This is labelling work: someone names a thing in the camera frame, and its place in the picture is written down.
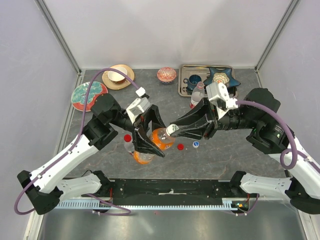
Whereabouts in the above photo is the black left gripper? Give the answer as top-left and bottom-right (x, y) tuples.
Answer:
(109, 104), (175, 157)

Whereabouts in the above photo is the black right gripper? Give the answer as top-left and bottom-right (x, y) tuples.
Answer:
(170, 96), (258, 141)

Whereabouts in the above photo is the orange juice bottle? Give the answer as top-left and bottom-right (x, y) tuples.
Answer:
(132, 127), (176, 165)

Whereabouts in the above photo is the white juice bottle cap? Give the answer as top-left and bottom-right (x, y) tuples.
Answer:
(165, 124), (179, 136)

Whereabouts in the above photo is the blue white Pocari cap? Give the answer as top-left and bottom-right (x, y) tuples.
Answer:
(192, 141), (200, 148)

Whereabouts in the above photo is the tall red-cap clear bottle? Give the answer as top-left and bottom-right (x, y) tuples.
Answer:
(189, 81), (205, 109)

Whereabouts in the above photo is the red bottle cap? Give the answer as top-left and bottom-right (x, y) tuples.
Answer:
(177, 143), (184, 151)

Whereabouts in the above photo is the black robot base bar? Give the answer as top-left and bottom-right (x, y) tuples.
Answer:
(81, 177), (261, 206)

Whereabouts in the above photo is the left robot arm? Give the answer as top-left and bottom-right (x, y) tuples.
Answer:
(17, 93), (165, 215)

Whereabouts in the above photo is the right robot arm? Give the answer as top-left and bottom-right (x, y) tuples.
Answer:
(173, 87), (320, 215)

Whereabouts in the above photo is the small red-cap clear bottle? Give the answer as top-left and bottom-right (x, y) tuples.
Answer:
(123, 134), (135, 155)

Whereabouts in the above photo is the blue ceramic cup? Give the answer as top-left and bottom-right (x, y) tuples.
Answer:
(183, 74), (202, 91)

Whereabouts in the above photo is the patterned flower bowl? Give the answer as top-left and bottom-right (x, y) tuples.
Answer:
(212, 72), (230, 86)

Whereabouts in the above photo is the blue star-shaped dish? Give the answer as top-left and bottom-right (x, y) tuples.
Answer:
(204, 67), (241, 88)

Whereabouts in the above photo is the steel tray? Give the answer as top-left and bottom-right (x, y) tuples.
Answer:
(178, 64), (238, 97)

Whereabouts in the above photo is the red patterned bowl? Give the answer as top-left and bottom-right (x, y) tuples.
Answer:
(156, 67), (177, 84)

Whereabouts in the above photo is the red white tea cup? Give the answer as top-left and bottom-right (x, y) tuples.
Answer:
(107, 66), (128, 84)

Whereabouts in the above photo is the tan saucer plate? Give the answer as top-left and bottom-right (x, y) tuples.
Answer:
(101, 64), (136, 90)

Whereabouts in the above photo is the red teal floral plate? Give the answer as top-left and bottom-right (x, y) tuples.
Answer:
(71, 81), (108, 112)

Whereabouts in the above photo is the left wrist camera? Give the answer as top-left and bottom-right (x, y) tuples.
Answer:
(126, 97), (151, 124)

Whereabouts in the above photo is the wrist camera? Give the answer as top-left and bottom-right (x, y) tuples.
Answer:
(206, 82), (239, 112)
(126, 97), (151, 124)

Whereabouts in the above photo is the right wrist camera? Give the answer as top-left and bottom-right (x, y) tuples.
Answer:
(206, 82), (239, 112)

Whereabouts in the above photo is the left aluminium frame post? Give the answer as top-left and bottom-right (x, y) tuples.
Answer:
(35, 0), (82, 75)

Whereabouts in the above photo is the aluminium frame post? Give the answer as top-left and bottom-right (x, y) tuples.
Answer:
(254, 0), (301, 74)
(35, 0), (82, 75)

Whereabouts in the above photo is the right aluminium frame post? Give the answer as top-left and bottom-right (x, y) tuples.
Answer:
(254, 0), (301, 74)

